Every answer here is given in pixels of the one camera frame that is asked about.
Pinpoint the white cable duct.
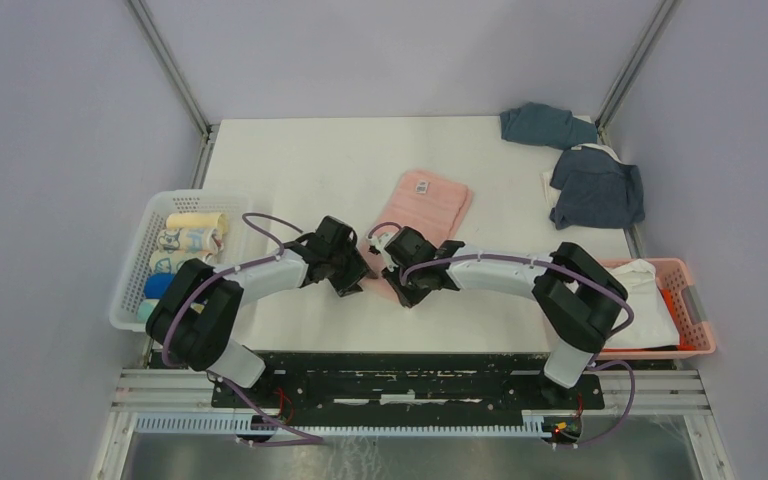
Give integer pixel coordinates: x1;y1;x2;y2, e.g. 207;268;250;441
134;413;551;439

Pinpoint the dark blue towel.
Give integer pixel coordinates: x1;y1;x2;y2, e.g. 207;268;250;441
549;144;646;230

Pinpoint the patterned rolled towel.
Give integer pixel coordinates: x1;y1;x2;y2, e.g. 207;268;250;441
148;250;216;274
155;228;224;254

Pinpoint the pink plastic basket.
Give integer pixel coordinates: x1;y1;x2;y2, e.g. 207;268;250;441
599;258;717;360

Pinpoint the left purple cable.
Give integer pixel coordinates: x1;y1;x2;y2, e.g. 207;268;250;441
160;211;328;448

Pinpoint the pink towel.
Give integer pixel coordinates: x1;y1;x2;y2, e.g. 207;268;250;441
372;170;473;263

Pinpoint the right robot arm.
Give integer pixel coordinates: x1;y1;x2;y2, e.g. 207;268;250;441
367;226;635;408

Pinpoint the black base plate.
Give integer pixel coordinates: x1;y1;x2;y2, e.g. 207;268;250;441
207;351;643;429

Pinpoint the blue rolled towel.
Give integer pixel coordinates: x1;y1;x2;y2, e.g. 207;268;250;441
143;273;175;300

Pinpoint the white towel in basket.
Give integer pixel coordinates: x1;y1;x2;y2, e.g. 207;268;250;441
605;259;679;350

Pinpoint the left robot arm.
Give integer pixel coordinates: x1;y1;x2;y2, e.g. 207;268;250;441
146;216;372;407

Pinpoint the teal blue towel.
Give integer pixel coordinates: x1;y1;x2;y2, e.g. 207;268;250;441
499;102;598;150

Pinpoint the orange item in basket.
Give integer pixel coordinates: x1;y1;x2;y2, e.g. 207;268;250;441
659;288;696;351

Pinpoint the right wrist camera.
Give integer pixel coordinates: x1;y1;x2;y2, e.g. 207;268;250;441
368;232;398;271

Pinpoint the white plastic basket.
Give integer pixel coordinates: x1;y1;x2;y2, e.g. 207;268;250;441
109;189;253;333

